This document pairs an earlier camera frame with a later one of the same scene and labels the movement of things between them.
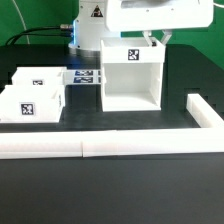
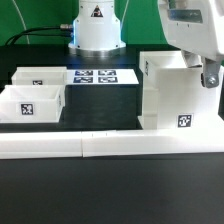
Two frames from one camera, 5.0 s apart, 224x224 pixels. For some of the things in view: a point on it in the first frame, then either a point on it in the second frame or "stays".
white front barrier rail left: (41, 145) stays
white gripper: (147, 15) to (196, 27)
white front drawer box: (32, 103) stays
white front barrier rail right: (106, 143) stays
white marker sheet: (83, 76) stays
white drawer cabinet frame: (132, 74) to (174, 97)
